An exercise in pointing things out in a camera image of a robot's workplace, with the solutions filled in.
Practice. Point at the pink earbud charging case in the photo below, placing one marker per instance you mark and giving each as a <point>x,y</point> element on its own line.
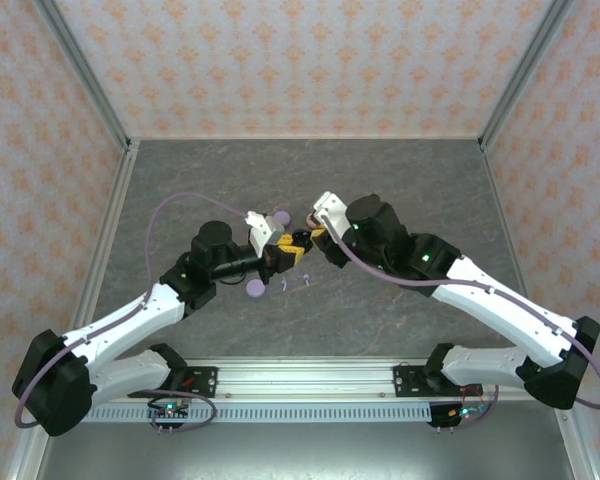
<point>309,219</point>

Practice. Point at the purple earbud charging case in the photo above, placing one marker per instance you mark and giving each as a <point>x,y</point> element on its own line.
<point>255,290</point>
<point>281,217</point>

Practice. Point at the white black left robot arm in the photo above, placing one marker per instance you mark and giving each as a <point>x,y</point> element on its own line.
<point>120,325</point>

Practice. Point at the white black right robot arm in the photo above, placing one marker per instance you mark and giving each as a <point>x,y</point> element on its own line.
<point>505,310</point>

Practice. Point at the controller board with LEDs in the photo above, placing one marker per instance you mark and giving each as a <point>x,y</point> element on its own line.
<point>170,412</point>
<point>460,414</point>

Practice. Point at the grey metal panel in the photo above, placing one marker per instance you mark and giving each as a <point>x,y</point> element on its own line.
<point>305,455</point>

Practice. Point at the aluminium side frame rail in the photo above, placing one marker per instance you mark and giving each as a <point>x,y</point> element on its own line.
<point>125,170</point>
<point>503,200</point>

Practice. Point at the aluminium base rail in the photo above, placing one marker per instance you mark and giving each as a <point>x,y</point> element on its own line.
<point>305,377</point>

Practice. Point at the aluminium frame post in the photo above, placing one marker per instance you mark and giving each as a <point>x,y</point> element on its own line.
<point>517,82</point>
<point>92,82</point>

